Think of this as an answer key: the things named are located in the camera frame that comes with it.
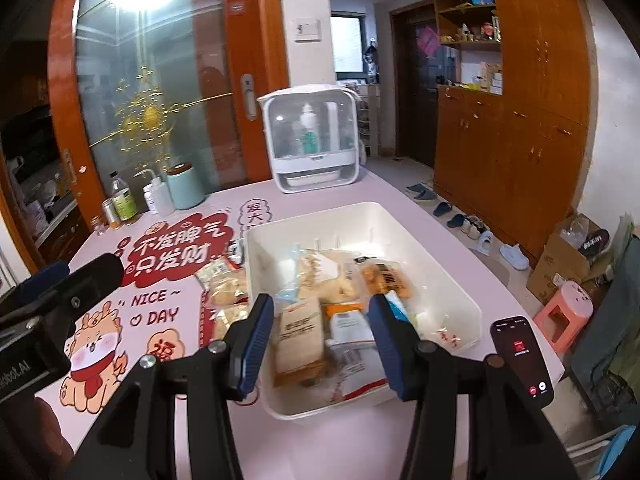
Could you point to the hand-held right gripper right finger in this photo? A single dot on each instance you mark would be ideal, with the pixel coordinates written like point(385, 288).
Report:
point(392, 350)

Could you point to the white slipper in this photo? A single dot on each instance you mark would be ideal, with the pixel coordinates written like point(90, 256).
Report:
point(484, 244)

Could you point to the white and blue snack packet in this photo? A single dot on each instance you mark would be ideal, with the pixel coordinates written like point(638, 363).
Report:
point(400, 307)

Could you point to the glass bottle with green label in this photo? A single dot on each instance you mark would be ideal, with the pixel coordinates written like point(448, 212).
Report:
point(124, 205)

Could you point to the white squeeze bottle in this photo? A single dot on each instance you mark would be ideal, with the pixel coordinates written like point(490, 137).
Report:
point(161, 196)

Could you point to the brown bread packet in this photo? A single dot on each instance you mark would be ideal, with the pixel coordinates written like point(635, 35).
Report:
point(300, 340)

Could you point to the black smartphone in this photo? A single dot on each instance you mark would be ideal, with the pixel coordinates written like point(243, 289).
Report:
point(522, 360)

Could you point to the white packet with orange stripe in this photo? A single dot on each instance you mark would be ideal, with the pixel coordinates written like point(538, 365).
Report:
point(345, 327)

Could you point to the pink plastic stool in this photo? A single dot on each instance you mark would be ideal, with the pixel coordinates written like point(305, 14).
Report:
point(562, 317)

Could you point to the beige bread packet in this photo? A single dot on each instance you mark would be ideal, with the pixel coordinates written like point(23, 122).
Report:
point(320, 275)

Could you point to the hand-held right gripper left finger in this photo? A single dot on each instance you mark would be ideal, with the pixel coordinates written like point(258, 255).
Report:
point(252, 350)

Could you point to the window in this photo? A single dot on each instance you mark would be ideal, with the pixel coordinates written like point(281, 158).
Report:
point(347, 45)

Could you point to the white wall switch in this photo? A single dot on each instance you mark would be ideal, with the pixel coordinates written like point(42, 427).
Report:
point(307, 30)

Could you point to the blue chair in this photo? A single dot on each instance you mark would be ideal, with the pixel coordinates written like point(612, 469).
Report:
point(617, 452)

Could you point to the pink printed tablecloth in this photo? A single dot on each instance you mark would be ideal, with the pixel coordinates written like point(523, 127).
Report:
point(400, 195)

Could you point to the light blue slipper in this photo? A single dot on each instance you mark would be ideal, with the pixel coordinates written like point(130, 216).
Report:
point(515, 256)

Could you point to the white plastic bin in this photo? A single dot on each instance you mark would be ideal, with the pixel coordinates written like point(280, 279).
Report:
point(325, 225)

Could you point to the rice cracker packet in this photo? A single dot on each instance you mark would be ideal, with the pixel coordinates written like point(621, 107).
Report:
point(230, 321)
point(220, 272)

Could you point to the glass sliding door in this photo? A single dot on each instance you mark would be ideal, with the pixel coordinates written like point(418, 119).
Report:
point(165, 35)

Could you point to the cardboard box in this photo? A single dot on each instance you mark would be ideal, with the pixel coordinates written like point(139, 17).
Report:
point(555, 266)

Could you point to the red and white snack bag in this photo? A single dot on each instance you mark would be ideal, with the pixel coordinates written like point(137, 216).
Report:
point(357, 370)

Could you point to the wooden shelf cabinet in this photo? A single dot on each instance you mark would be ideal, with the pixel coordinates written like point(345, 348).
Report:
point(530, 135)

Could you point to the orange cake packet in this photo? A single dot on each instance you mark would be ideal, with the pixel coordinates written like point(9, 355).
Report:
point(385, 280)

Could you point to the light blue canister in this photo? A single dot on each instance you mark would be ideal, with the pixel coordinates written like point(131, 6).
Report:
point(185, 187)

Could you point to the shoe rack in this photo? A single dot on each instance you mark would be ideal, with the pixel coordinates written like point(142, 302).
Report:
point(367, 120)

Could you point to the dark wooden door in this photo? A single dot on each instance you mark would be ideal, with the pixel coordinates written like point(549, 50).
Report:
point(425, 100)

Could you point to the metal lidded jar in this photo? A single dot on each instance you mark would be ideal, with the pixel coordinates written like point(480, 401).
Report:
point(110, 212)

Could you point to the white shoe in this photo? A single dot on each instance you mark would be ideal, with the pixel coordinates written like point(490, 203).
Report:
point(472, 225)

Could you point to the person's left hand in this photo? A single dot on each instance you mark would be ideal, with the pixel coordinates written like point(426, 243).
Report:
point(40, 430)

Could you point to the small glass jar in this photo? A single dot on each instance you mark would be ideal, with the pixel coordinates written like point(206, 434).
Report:
point(97, 226)

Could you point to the white pill bottle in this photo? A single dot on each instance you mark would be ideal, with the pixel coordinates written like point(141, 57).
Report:
point(148, 199)

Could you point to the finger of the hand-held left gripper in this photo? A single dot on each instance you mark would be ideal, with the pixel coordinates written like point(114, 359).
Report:
point(45, 274)
point(90, 282)

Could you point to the dark blue slipper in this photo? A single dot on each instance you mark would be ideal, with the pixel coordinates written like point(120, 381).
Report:
point(456, 220)
point(441, 208)

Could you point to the dark cloth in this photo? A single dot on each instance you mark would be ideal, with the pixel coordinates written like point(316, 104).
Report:
point(610, 340)

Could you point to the white storage cabinet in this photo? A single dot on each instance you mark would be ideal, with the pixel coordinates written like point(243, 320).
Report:
point(312, 180)

